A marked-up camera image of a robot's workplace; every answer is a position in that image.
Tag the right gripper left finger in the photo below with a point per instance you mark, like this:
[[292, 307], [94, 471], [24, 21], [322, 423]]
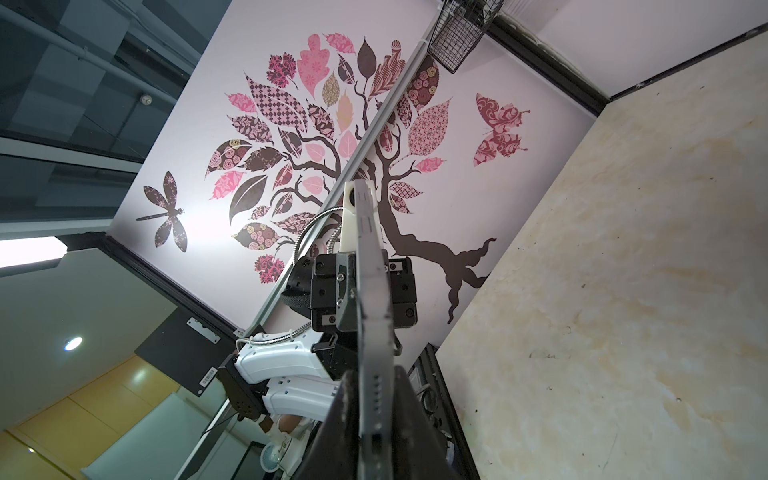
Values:
[[334, 452]]

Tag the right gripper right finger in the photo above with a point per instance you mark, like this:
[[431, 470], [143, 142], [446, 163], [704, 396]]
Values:
[[416, 451]]

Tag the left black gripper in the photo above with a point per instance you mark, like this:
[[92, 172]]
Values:
[[333, 302]]

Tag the black phone case horizontal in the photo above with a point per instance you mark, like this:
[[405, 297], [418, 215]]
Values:
[[375, 342]]

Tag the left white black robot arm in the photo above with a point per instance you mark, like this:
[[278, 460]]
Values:
[[293, 373]]

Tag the left metal flexible conduit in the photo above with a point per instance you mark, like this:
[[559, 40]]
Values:
[[307, 237]]

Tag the black base frame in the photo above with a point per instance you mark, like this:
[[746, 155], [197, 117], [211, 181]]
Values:
[[431, 390]]

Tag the aluminium rail left diagonal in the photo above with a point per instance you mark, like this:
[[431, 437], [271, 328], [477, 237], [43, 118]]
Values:
[[375, 128]]

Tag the black wire basket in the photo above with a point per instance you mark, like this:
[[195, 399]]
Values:
[[459, 27]]

